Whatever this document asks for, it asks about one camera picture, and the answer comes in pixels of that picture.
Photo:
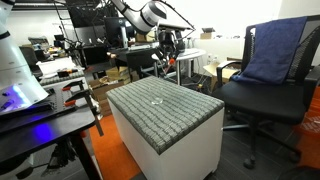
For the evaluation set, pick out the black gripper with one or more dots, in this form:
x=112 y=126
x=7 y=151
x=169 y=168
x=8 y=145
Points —
x=170 y=41

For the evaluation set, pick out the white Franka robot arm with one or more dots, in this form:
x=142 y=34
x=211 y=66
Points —
x=150 y=15

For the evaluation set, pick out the clear drinking glass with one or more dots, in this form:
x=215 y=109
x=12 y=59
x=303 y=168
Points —
x=157 y=101

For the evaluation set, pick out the round white table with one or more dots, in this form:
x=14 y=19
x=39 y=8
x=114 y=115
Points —
x=191 y=53

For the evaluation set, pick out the black desk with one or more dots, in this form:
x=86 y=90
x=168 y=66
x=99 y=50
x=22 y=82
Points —
x=136 y=60

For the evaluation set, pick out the small cardboard box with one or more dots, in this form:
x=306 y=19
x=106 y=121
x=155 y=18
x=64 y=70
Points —
x=206 y=35

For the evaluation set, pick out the open cardboard box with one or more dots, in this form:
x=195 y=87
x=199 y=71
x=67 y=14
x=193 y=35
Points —
x=213 y=71

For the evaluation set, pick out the black Dell monitor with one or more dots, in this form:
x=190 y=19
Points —
x=115 y=31

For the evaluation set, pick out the stacked cardboard boxes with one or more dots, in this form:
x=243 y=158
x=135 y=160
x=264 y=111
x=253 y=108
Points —
x=113 y=90

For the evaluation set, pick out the large black screen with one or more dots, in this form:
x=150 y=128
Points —
x=86 y=13

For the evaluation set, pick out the dark blue cloth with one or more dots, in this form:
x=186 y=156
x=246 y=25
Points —
x=270 y=53

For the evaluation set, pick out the black office chair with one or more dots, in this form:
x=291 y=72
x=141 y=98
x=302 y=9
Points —
x=263 y=100

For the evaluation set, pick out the white sheet pile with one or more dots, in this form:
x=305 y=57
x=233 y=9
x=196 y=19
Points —
x=53 y=65

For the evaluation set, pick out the black swivel chair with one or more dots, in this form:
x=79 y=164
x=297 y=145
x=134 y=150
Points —
x=30 y=58

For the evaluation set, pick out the black robot table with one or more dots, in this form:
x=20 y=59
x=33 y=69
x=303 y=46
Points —
x=43 y=128

